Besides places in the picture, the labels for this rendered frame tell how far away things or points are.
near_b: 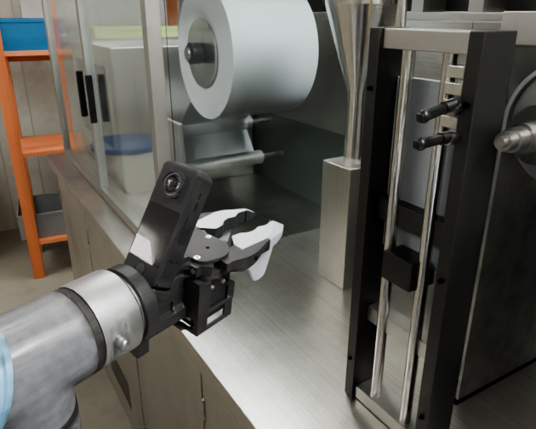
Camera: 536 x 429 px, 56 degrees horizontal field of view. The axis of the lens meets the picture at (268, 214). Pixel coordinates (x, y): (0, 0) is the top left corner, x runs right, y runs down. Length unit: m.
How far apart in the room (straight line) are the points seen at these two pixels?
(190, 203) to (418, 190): 0.31
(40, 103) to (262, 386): 3.25
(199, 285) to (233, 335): 0.49
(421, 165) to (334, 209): 0.45
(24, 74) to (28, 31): 0.91
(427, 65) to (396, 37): 0.59
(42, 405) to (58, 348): 0.04
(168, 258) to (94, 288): 0.07
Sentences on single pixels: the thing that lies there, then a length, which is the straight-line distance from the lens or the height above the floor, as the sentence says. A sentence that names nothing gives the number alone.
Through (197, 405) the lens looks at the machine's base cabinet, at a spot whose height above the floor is 0.70.
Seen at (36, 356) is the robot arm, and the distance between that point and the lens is 0.40.
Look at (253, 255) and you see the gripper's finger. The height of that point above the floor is 1.23.
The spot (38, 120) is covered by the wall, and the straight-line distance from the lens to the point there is 3.90.
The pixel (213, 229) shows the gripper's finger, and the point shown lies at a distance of 0.54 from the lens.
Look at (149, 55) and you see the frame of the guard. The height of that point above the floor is 1.38.
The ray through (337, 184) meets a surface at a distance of 1.05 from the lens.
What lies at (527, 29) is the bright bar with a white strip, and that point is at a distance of 0.65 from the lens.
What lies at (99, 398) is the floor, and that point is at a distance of 2.29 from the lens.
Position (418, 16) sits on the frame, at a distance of 1.24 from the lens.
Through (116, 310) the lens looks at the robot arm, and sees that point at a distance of 0.43.
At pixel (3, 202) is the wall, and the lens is 4.03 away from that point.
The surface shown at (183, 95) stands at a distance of 1.12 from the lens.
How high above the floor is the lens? 1.46
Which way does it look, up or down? 22 degrees down
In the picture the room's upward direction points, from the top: straight up
